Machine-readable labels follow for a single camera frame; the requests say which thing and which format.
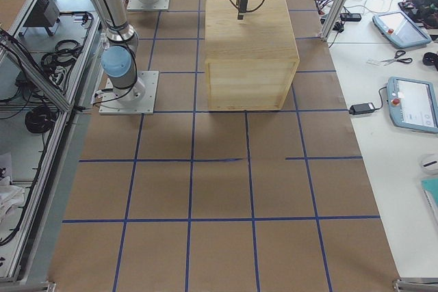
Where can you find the black handled scissors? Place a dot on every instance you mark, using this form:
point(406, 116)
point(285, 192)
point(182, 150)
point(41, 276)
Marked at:
point(398, 57)

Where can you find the black power brick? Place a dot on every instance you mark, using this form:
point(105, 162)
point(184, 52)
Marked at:
point(361, 108)

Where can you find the blue teach pendant far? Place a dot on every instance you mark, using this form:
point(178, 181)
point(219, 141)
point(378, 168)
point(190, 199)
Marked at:
point(400, 30)

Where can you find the blue teach pendant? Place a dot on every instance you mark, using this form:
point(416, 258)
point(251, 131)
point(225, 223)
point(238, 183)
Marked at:
point(400, 30)
point(412, 104)

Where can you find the light wooden drawer cabinet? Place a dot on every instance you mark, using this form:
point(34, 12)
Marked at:
point(250, 63)

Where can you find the blue teach pendant near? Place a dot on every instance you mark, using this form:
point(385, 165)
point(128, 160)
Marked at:
point(412, 104)

